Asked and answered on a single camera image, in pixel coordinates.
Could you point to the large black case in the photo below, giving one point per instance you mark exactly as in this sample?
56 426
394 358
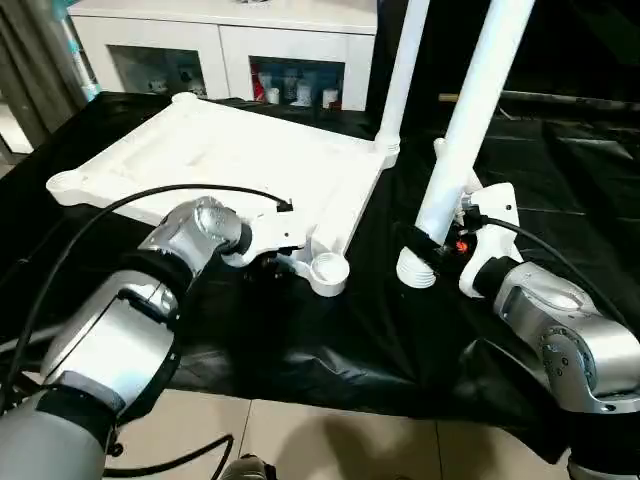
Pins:
575 40

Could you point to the blue white patterned item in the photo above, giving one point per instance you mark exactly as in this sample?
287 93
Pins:
82 60

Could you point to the white plastic table top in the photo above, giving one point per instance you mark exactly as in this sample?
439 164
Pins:
225 160

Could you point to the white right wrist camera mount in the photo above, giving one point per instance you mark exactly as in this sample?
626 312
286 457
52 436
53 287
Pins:
495 220

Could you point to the grey curtain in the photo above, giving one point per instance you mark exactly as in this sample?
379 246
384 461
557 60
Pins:
35 70

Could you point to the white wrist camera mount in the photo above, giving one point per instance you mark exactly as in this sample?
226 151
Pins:
495 220
270 227

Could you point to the white glass-door cabinet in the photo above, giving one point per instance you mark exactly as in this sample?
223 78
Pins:
225 45

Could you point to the black work mat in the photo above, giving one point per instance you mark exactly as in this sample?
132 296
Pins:
375 340

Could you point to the white plastic table leg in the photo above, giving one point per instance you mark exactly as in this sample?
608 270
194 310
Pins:
400 75
440 145
470 125

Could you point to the small tan label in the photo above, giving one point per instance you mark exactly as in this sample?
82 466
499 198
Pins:
448 96

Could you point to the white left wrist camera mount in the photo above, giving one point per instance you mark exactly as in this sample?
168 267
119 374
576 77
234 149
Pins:
270 227

